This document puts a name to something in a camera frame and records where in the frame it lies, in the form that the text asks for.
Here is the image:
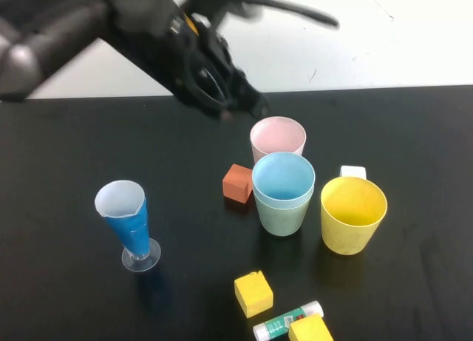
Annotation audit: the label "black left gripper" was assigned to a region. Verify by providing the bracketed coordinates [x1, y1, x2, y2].
[147, 7, 270, 121]

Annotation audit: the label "pink plastic cup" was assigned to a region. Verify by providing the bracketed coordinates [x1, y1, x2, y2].
[249, 115, 307, 164]

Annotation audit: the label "light blue plastic cup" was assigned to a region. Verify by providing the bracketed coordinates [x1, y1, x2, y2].
[251, 151, 316, 211]

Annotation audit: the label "yellow plastic cup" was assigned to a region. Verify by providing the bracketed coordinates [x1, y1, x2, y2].
[319, 176, 388, 256]

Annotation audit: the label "orange cube block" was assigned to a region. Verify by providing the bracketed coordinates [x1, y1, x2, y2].
[222, 163, 253, 203]

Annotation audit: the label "pale green plastic cup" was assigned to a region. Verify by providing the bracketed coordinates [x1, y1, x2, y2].
[253, 187, 315, 237]

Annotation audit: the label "white cube block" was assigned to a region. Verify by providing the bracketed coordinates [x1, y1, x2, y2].
[339, 165, 367, 181]

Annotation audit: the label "blue white paper cone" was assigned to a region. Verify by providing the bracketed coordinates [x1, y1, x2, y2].
[94, 180, 151, 259]

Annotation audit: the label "blue measuring glass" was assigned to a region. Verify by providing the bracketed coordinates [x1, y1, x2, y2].
[95, 192, 162, 272]

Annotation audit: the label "yellow cube block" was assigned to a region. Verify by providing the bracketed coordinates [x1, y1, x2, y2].
[287, 312, 334, 341]
[234, 269, 274, 319]

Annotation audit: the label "green white glue stick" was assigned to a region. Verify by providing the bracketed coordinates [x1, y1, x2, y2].
[252, 300, 324, 340]

